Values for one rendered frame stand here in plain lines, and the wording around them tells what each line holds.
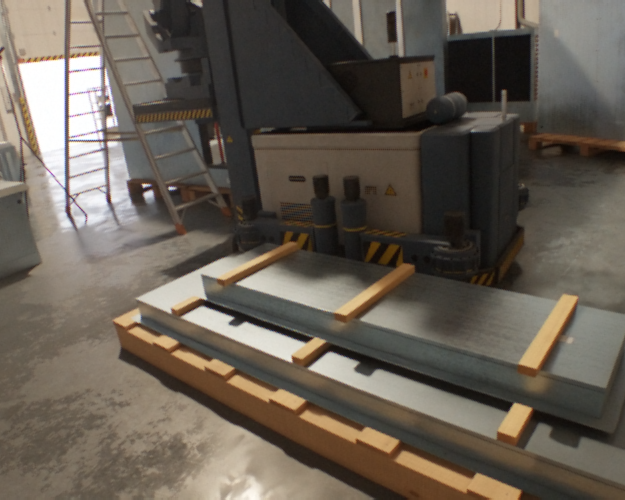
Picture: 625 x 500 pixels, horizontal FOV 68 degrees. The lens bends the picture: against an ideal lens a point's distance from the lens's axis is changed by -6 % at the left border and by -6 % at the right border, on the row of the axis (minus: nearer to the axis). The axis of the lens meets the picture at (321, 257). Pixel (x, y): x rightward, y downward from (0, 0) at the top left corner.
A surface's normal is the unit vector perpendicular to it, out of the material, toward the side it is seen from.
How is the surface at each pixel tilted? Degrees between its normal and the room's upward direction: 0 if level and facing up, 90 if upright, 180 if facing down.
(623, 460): 0
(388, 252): 90
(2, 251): 90
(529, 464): 90
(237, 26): 90
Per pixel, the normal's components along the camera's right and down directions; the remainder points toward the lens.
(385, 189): -0.54, 0.36
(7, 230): 0.81, 0.14
